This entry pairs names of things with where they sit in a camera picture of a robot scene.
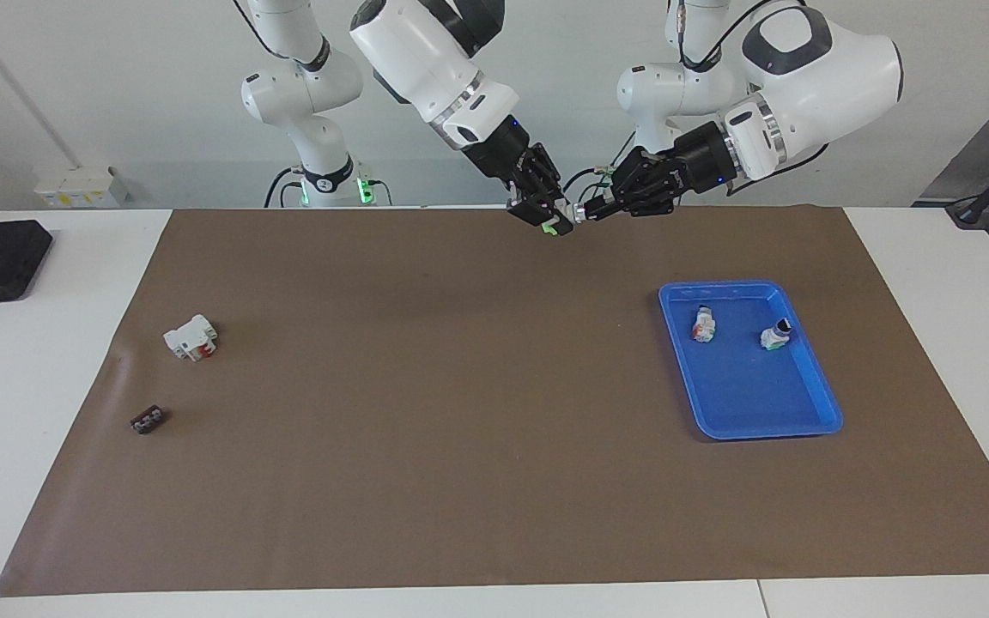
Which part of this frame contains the brown table mat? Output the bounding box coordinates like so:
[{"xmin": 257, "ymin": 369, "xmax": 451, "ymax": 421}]
[{"xmin": 0, "ymin": 206, "xmax": 989, "ymax": 598}]

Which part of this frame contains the black right base cable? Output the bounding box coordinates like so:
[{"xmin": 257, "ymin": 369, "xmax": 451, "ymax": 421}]
[{"xmin": 264, "ymin": 166, "xmax": 308, "ymax": 209}]

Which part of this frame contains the white wall socket box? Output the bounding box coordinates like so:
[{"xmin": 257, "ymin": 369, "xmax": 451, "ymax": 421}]
[{"xmin": 34, "ymin": 166, "xmax": 130, "ymax": 210}]

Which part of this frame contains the black base cable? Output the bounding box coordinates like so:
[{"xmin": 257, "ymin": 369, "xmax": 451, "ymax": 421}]
[
  {"xmin": 555, "ymin": 129, "xmax": 638, "ymax": 205},
  {"xmin": 264, "ymin": 166, "xmax": 308, "ymax": 209}
]

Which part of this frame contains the black left base cable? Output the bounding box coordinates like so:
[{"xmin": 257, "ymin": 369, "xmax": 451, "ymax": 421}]
[{"xmin": 555, "ymin": 129, "xmax": 638, "ymax": 205}]

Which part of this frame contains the white circuit breaker red lever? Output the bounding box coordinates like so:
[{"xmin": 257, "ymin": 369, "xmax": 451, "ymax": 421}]
[{"xmin": 163, "ymin": 314, "xmax": 219, "ymax": 363}]

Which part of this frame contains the blue plastic tray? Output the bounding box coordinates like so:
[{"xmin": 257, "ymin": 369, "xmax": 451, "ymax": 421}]
[{"xmin": 658, "ymin": 280, "xmax": 845, "ymax": 442}]

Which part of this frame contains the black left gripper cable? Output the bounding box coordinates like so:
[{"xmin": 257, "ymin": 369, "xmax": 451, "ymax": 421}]
[{"xmin": 675, "ymin": 0, "xmax": 796, "ymax": 74}]

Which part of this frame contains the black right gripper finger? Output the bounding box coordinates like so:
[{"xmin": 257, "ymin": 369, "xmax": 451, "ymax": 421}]
[
  {"xmin": 546, "ymin": 199, "xmax": 579, "ymax": 238},
  {"xmin": 507, "ymin": 196, "xmax": 557, "ymax": 229}
]

